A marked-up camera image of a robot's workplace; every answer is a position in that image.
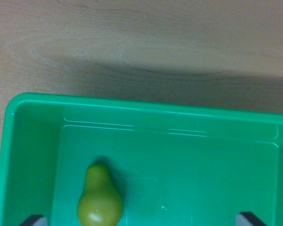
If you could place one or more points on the green pear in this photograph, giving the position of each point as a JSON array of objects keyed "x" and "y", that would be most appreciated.
[{"x": 99, "y": 202}]

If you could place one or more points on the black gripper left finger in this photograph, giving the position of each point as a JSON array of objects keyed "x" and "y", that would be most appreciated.
[{"x": 35, "y": 220}]

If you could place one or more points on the green plastic bin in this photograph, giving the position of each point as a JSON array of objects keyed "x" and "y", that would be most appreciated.
[{"x": 179, "y": 164}]

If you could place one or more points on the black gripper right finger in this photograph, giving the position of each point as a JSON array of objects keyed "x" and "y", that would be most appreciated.
[{"x": 248, "y": 220}]

